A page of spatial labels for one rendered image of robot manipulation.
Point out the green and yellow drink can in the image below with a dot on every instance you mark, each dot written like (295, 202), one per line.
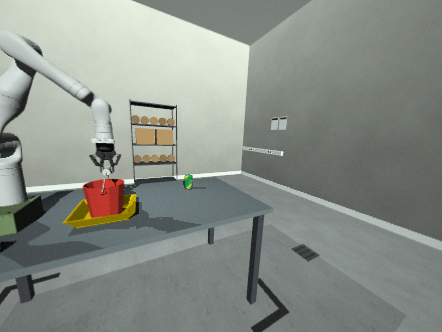
(188, 181)

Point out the yellow tray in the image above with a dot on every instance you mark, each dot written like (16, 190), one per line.
(82, 212)

